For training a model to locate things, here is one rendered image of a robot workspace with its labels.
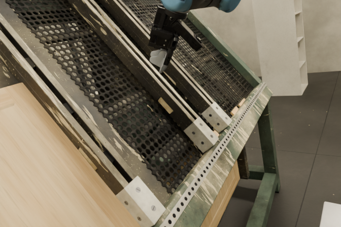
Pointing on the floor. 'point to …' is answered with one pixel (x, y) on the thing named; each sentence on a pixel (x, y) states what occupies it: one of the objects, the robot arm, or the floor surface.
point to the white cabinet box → (279, 31)
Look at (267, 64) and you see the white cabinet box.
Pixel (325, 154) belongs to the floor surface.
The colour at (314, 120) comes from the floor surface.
